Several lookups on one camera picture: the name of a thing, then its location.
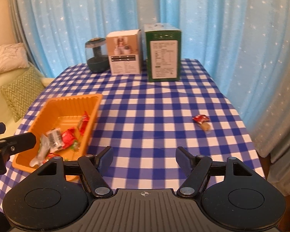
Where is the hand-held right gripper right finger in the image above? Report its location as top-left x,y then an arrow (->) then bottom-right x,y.
175,146 -> 254,198

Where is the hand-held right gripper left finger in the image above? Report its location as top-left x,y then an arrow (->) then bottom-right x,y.
36,146 -> 114,198

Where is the white and green snack packet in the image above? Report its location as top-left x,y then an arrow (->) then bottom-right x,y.
29,134 -> 51,167

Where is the clear packet of black seeds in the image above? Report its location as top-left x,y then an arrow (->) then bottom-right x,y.
45,128 -> 64,150

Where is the small red candy packet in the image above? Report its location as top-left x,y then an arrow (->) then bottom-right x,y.
45,151 -> 61,160

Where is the shiny red triangular packet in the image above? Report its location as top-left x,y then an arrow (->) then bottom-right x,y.
77,111 -> 90,136

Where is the large red snack packet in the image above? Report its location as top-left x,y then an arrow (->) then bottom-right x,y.
61,128 -> 78,149

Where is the orange plastic tray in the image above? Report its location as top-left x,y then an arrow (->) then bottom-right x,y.
12,93 -> 104,182

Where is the green zigzag pillow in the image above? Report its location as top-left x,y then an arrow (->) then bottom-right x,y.
0,65 -> 45,122

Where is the dark red snack packet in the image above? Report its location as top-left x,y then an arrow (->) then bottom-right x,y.
192,114 -> 209,124

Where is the blue white checked tablecloth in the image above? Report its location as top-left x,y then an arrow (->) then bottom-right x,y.
0,58 -> 267,213

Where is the white pillow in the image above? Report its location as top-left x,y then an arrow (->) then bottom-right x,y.
0,43 -> 29,75

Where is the dark green humidifier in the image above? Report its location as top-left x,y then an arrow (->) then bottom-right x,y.
85,37 -> 110,73

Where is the grey lace-trimmed cloth cover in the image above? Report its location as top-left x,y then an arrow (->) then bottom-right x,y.
268,138 -> 290,196

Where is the green cardboard box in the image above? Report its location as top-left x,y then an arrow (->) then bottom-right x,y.
144,24 -> 182,83

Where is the white cardboard box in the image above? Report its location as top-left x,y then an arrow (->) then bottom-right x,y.
106,29 -> 143,75

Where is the grey curtain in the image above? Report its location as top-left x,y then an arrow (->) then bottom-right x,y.
7,0 -> 47,78

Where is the blue star-print curtain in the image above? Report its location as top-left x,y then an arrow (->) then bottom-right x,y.
14,0 -> 290,155

